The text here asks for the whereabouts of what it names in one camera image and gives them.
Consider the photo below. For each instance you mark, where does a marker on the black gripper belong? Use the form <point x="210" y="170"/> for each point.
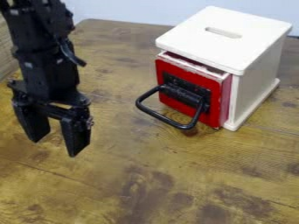
<point x="47" y="94"/>

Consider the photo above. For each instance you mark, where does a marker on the red drawer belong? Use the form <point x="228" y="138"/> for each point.
<point x="198" y="80"/>

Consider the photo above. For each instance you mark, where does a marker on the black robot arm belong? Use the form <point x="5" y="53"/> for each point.
<point x="39" y="23"/>

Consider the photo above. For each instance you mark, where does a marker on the black metal drawer handle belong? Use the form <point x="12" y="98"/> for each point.
<point x="188" y="99"/>

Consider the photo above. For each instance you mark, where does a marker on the white wooden box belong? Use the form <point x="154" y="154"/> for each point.
<point x="240" y="44"/>

